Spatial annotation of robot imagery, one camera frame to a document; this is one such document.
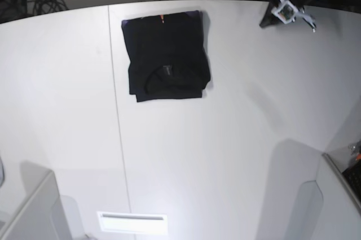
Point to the black T-shirt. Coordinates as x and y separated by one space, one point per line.
167 56

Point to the black keyboard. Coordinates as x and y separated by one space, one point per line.
352 175

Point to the white left monitor stand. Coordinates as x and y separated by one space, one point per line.
40 215

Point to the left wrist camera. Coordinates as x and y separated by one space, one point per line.
285 12

